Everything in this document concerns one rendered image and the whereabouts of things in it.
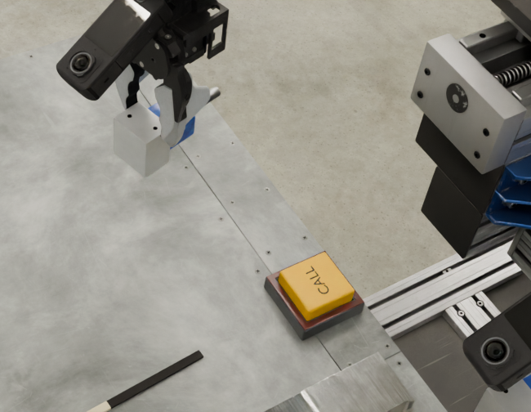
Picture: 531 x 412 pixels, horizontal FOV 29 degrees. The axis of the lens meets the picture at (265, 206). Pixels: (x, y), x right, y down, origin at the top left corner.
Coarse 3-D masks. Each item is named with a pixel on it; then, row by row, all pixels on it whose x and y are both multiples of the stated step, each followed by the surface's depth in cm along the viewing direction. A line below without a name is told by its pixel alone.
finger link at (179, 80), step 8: (176, 64) 97; (176, 72) 96; (184, 72) 97; (168, 80) 98; (176, 80) 97; (184, 80) 97; (176, 88) 98; (184, 88) 98; (176, 96) 99; (184, 96) 98; (176, 104) 99; (184, 104) 99; (176, 112) 100; (184, 112) 101; (176, 120) 101
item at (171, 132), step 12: (192, 84) 102; (156, 96) 101; (168, 96) 100; (192, 96) 103; (204, 96) 104; (168, 108) 101; (192, 108) 104; (168, 120) 102; (168, 132) 103; (180, 132) 104; (168, 144) 106
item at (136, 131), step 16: (128, 112) 106; (144, 112) 106; (128, 128) 105; (144, 128) 105; (160, 128) 105; (192, 128) 110; (128, 144) 106; (144, 144) 104; (160, 144) 106; (176, 144) 109; (128, 160) 108; (144, 160) 106; (160, 160) 108; (144, 176) 108
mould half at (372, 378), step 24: (360, 360) 98; (384, 360) 99; (336, 384) 96; (360, 384) 97; (384, 384) 97; (288, 408) 95; (312, 408) 95; (336, 408) 95; (360, 408) 95; (384, 408) 95
